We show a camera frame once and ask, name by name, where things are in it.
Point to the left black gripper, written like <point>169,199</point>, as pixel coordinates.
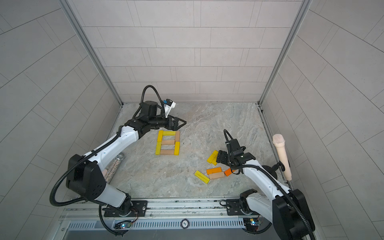
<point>174,123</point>

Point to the aluminium rail frame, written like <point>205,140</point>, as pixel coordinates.
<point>161,214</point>

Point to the right circuit board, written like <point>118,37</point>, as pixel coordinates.
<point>251,224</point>

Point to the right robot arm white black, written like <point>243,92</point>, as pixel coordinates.
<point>274,206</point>

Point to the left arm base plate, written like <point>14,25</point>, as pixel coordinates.
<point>131,209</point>

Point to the left circuit board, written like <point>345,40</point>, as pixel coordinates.
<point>123,225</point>

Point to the yellow block bottom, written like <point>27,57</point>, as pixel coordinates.
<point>177,148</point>

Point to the beige cylinder post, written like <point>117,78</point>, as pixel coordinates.
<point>279,143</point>

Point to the circuit board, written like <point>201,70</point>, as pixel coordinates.
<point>251,224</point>
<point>123,225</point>

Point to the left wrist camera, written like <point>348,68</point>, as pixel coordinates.
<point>168,106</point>

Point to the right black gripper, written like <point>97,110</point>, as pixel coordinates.
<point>221,158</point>

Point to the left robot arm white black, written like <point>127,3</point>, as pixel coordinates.
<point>84,175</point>

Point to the orange block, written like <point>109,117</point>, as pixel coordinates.
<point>214,170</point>
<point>228,172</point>

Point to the natural wood block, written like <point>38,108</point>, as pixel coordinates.
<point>177,136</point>
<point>217,176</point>
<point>168,142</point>
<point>167,152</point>

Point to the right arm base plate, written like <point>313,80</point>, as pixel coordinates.
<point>236,208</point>

